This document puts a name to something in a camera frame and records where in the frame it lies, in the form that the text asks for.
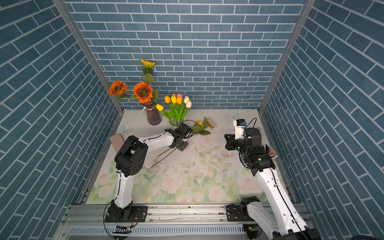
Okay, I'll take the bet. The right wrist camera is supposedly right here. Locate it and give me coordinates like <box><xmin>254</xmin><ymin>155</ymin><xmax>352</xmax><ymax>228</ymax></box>
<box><xmin>233</xmin><ymin>119</ymin><xmax>246</xmax><ymax>140</ymax></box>

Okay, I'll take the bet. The purple glass vase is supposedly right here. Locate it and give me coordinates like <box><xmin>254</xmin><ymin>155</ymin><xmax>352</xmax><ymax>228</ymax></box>
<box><xmin>143</xmin><ymin>102</ymin><xmax>162</xmax><ymax>126</ymax></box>

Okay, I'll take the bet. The red orange tulip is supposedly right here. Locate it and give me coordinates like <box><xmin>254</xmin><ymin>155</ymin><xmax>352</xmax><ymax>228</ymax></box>
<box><xmin>176</xmin><ymin>97</ymin><xmax>183</xmax><ymax>122</ymax></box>

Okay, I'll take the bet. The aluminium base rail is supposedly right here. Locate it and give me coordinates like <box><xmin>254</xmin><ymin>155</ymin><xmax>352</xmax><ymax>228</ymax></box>
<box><xmin>55</xmin><ymin>198</ymin><xmax>319</xmax><ymax>240</ymax></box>

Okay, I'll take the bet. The beige daisy flower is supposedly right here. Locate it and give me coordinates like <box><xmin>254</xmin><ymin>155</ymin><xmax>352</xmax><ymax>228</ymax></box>
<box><xmin>157</xmin><ymin>118</ymin><xmax>217</xmax><ymax>157</ymax></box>

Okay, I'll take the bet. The orange yellow tulip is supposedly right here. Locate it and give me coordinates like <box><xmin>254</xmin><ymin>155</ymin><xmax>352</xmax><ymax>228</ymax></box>
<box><xmin>170</xmin><ymin>94</ymin><xmax>177</xmax><ymax>121</ymax></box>

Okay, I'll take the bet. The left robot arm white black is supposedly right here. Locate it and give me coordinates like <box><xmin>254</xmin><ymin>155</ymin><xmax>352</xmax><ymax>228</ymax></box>
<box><xmin>105</xmin><ymin>123</ymin><xmax>193</xmax><ymax>223</ymax></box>

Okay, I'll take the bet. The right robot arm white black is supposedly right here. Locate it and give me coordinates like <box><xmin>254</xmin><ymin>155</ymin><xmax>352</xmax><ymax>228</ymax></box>
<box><xmin>225</xmin><ymin>126</ymin><xmax>321</xmax><ymax>240</ymax></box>

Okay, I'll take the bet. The white tulip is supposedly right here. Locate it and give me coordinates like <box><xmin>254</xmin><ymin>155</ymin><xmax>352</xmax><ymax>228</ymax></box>
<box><xmin>181</xmin><ymin>96</ymin><xmax>190</xmax><ymax>107</ymax></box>

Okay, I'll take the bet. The orange gerbera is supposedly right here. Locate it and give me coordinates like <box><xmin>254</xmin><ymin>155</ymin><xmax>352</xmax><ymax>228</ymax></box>
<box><xmin>108</xmin><ymin>80</ymin><xmax>132</xmax><ymax>102</ymax></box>
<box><xmin>133</xmin><ymin>82</ymin><xmax>159</xmax><ymax>104</ymax></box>

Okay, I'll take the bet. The dried lavender sprig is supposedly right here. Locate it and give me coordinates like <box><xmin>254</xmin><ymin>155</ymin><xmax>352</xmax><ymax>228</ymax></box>
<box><xmin>149</xmin><ymin>157</ymin><xmax>163</xmax><ymax>173</ymax></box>

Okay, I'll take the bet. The clear glass vase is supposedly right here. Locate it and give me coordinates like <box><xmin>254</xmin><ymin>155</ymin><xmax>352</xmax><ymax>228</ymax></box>
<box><xmin>169</xmin><ymin>121</ymin><xmax>182</xmax><ymax>128</ymax></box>

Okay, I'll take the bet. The yellow sunflower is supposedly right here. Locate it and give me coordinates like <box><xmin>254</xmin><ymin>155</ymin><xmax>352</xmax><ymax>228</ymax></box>
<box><xmin>141</xmin><ymin>59</ymin><xmax>156</xmax><ymax>86</ymax></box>
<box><xmin>149</xmin><ymin>120</ymin><xmax>212</xmax><ymax>169</ymax></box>

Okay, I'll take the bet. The pink rectangular box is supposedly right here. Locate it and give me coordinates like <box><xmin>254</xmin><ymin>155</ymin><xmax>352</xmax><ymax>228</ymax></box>
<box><xmin>110</xmin><ymin>134</ymin><xmax>125</xmax><ymax>153</ymax></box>

